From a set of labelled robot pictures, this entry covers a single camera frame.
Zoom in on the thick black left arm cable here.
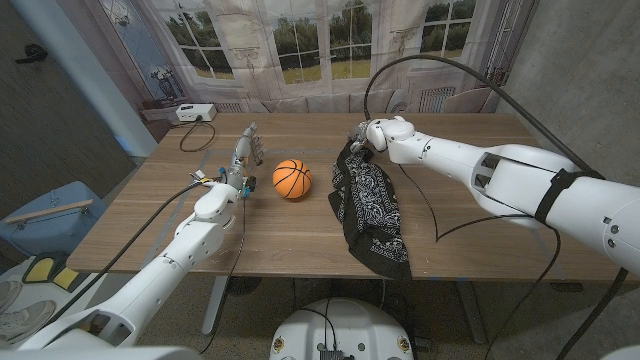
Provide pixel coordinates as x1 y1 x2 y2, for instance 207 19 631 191
47 180 204 324

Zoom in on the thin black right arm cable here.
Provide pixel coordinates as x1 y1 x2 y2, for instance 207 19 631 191
398 163 564 360

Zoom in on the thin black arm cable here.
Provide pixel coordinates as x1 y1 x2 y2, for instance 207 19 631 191
198 197 247 355
398 163 564 360

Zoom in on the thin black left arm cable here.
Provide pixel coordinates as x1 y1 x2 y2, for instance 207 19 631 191
198 197 247 355

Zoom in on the grey table leg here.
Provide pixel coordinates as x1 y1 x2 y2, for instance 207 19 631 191
454 280 489 345
201 275 229 336

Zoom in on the wooden bar handle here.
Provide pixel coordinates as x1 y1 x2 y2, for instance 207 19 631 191
3 198 95 225

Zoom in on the black torso cable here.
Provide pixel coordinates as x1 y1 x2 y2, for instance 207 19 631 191
298 297 337 351

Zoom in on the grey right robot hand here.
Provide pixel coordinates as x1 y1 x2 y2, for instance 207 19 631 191
348 121 372 154

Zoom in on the white power box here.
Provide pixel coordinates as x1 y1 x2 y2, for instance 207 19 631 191
175 103 218 123

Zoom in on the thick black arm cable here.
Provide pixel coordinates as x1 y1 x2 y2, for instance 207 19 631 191
362 53 630 360
47 180 204 324

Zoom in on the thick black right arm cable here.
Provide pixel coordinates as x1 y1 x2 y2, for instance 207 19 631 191
362 53 630 360

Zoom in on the orange basketball toy ball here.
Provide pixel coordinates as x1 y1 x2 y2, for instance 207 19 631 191
272 158 313 200

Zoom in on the thin black box cable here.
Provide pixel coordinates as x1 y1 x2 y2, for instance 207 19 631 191
178 118 217 154

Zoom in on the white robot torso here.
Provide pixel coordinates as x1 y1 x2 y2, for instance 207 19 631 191
269 298 415 360

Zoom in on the printed window backdrop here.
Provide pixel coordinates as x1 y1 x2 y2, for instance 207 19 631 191
97 0 539 115

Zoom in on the white floor board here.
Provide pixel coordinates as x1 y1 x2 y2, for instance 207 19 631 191
0 257 109 351

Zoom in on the grey sneaker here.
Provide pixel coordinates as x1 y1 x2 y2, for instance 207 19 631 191
0 279 24 314
0 299 57 346

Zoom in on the black paisley bandana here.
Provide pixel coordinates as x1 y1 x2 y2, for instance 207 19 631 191
327 139 414 281

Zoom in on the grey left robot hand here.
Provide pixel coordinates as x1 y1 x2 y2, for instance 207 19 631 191
227 122 265 188

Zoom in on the white round pillar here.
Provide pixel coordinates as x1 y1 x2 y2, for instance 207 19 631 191
9 0 159 159

